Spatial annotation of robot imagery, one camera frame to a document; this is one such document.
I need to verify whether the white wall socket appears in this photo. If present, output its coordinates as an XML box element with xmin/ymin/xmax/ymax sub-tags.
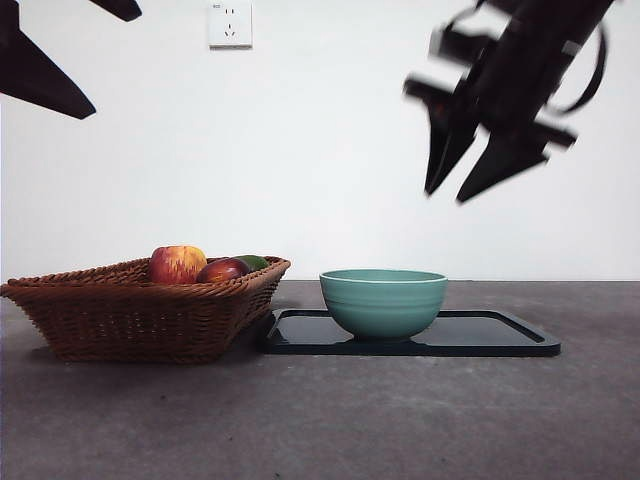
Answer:
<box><xmin>208</xmin><ymin>0</ymin><xmax>253</xmax><ymax>50</ymax></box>

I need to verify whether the teal ribbed bowl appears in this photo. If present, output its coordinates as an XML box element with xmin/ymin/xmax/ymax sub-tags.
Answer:
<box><xmin>318</xmin><ymin>268</ymin><xmax>449</xmax><ymax>344</ymax></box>

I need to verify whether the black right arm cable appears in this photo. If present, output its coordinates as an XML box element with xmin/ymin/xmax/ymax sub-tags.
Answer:
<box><xmin>547</xmin><ymin>17</ymin><xmax>610</xmax><ymax>115</ymax></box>

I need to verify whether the dark rectangular tray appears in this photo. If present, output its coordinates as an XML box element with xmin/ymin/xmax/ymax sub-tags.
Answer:
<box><xmin>257</xmin><ymin>308</ymin><xmax>561</xmax><ymax>358</ymax></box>

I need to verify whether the brown wicker basket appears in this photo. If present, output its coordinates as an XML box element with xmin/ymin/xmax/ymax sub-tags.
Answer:
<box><xmin>0</xmin><ymin>256</ymin><xmax>292</xmax><ymax>365</ymax></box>

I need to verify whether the red yellow apple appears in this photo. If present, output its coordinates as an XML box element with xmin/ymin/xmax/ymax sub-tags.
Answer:
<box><xmin>147</xmin><ymin>244</ymin><xmax>208</xmax><ymax>285</ymax></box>

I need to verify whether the dark red apple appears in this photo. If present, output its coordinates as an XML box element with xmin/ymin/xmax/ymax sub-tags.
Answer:
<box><xmin>195</xmin><ymin>257</ymin><xmax>251</xmax><ymax>284</ymax></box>

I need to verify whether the green fruit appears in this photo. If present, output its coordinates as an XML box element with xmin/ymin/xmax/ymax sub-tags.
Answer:
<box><xmin>233</xmin><ymin>254</ymin><xmax>270</xmax><ymax>274</ymax></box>

